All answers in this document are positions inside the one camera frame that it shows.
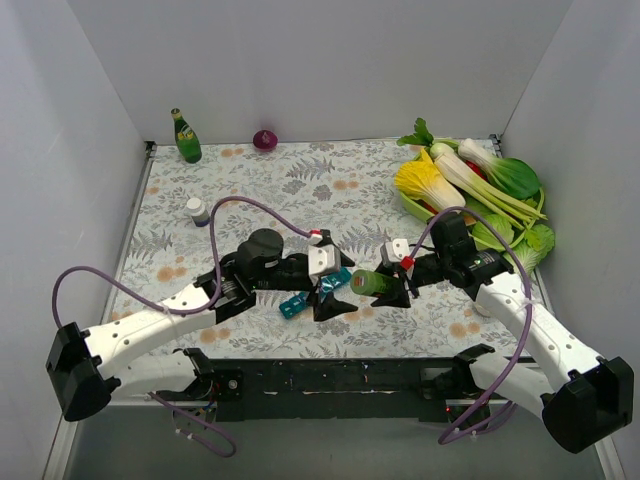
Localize green pill bottle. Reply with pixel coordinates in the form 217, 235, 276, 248
350, 269, 401, 297

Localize teal weekly pill organizer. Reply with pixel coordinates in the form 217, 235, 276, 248
277, 266, 352, 320

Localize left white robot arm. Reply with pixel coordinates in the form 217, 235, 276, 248
46, 228, 356, 422

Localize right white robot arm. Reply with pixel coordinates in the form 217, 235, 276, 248
351, 207, 634, 453

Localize green round cabbage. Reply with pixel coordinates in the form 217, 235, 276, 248
471, 213, 516, 250

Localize green plastic tray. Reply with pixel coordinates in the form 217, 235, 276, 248
397, 139, 547, 256

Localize white cabbage on table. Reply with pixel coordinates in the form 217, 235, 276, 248
474, 302, 492, 318

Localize yellow napa cabbage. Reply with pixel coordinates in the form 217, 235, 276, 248
394, 148, 466, 213

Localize white pill bottle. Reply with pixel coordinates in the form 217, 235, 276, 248
186, 197, 210, 227

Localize floral tablecloth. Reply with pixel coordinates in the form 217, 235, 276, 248
111, 140, 517, 359

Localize green long beans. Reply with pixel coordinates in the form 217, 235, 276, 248
464, 174, 547, 231

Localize red pepper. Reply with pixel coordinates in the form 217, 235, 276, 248
464, 160, 488, 181

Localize green lettuce head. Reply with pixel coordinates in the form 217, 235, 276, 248
510, 224, 555, 275

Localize red onion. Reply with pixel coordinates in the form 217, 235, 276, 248
252, 130, 278, 151

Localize bok choy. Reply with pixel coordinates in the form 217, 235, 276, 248
457, 138, 541, 200

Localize green leafy herb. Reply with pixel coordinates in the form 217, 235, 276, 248
396, 117, 434, 147

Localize green glass bottle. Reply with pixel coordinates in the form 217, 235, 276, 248
171, 108, 202, 164

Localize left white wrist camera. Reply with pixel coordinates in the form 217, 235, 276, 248
307, 244, 342, 278

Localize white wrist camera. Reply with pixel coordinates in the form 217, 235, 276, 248
377, 238, 415, 275
307, 244, 342, 278

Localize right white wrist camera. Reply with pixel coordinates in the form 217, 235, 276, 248
377, 238, 415, 275

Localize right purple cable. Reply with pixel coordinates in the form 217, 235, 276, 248
412, 205, 532, 446

